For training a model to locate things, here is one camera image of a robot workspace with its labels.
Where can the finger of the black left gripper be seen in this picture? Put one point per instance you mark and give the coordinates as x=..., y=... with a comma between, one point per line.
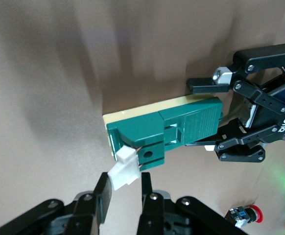
x=201, y=85

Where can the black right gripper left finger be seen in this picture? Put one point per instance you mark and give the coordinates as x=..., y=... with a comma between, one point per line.
x=103, y=195

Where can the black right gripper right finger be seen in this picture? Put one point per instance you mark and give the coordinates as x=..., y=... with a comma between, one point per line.
x=147, y=186

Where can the red mushroom push button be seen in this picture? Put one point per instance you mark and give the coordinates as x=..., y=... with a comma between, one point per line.
x=243, y=215

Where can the brown paper table cover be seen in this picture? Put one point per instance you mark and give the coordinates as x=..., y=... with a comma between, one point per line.
x=34, y=73

